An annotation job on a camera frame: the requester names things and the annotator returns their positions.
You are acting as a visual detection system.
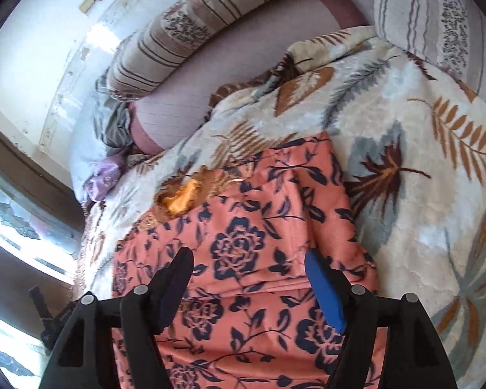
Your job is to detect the light blue grey cloth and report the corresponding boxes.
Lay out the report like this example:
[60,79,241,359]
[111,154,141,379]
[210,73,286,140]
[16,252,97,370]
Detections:
[68,74,133,205]

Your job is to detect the cream leaf pattern blanket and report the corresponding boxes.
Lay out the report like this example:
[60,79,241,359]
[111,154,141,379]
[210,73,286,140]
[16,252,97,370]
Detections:
[74,26,486,388]

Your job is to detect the stained glass wooden window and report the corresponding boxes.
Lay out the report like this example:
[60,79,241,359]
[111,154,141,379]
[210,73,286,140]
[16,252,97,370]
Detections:
[0,132,82,388]

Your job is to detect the purple floral cloth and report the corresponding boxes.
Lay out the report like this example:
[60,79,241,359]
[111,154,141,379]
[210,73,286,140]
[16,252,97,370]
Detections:
[84,154,126,202]

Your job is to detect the striped grey pillow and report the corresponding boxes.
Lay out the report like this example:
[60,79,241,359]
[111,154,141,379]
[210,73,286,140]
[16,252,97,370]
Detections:
[371,0,486,102]

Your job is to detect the orange black floral garment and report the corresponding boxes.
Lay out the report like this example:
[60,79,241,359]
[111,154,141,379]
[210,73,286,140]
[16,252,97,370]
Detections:
[112,133,377,388]

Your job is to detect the striped beige pillow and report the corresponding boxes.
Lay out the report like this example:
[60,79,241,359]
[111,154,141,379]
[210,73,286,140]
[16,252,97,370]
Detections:
[105,0,272,102]

